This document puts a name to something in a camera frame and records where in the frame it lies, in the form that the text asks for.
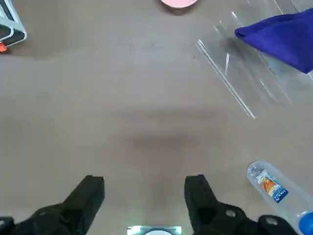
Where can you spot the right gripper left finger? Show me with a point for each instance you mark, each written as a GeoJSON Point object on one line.
{"type": "Point", "coordinates": [73, 210]}

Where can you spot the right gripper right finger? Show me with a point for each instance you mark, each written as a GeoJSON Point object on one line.
{"type": "Point", "coordinates": [207, 215]}

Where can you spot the purple cloth towel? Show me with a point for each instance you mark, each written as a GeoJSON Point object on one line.
{"type": "Point", "coordinates": [281, 36]}

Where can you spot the clear acrylic stepped rack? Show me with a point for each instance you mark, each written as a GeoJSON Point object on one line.
{"type": "Point", "coordinates": [244, 80]}

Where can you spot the clear bottle with blue cap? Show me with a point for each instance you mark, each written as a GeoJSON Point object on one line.
{"type": "Point", "coordinates": [269, 186]}

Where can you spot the white mini drawer box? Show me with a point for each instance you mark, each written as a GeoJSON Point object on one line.
{"type": "Point", "coordinates": [5, 36]}

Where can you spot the pink bowl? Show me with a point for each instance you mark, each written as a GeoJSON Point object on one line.
{"type": "Point", "coordinates": [178, 3]}

